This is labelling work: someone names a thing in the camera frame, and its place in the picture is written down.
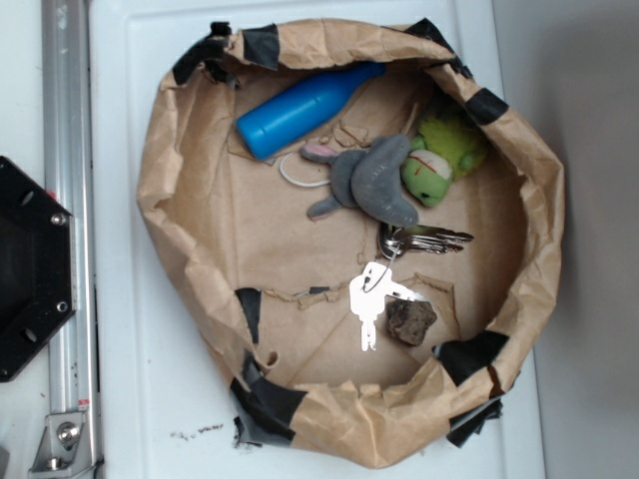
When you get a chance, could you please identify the brown rough rock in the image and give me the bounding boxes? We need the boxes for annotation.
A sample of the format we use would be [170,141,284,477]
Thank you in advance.
[386,299,437,346]

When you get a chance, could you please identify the brown paper bag basin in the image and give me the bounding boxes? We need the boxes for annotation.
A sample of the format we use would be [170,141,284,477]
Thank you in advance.
[137,19,564,468]

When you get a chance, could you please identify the white flat keys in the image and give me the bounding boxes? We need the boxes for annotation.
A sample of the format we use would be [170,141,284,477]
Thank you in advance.
[348,261,428,351]

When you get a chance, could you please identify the silver key bunch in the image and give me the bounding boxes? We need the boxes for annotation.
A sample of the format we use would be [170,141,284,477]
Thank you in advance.
[377,224,474,259]

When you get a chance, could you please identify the grey plush dolphin toy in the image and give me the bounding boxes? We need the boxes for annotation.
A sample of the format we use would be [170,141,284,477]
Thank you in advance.
[301,134,418,228]

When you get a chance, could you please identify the blue plastic bottle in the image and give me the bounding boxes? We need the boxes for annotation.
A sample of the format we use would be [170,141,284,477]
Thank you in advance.
[237,62,385,160]

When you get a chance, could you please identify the green plush turtle toy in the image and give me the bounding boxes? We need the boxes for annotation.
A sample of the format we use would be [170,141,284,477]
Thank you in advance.
[400,106,489,208]

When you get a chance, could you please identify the white plastic tray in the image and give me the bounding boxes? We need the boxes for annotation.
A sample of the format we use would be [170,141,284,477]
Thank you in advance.
[87,0,547,479]

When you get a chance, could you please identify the white cord loop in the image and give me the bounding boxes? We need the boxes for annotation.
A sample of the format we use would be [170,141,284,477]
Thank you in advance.
[278,152,332,189]

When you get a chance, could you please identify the aluminium frame rail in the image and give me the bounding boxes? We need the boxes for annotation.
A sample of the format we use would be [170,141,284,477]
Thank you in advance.
[41,1,104,478]

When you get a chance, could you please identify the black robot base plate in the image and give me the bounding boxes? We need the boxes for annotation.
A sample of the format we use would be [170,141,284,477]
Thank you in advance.
[0,157,75,383]

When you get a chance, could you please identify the metal corner bracket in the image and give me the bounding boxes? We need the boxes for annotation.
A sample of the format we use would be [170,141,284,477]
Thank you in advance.
[28,411,91,478]

